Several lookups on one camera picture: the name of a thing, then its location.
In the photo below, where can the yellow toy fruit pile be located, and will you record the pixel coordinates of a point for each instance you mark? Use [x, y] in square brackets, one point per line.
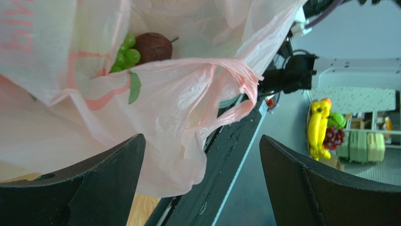
[324, 130]

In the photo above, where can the pale green egg cartons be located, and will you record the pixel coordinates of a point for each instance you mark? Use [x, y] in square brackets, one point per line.
[360, 146]

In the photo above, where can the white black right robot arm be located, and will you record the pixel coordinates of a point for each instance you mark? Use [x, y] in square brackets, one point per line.
[309, 71]

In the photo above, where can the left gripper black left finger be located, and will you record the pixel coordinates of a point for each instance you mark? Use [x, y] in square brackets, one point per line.
[95, 192]

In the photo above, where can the green fake grape bunch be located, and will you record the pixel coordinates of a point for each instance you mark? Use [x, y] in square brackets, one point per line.
[127, 57]

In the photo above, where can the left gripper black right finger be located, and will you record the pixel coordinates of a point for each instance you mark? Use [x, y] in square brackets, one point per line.
[305, 192]

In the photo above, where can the red fake fruit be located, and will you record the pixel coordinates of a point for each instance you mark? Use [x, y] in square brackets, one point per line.
[153, 46]

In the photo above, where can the grey round plate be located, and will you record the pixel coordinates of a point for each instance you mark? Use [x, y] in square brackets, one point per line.
[229, 102]

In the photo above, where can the pink translucent plastic bag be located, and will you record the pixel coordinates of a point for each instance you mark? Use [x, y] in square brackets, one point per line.
[59, 103]

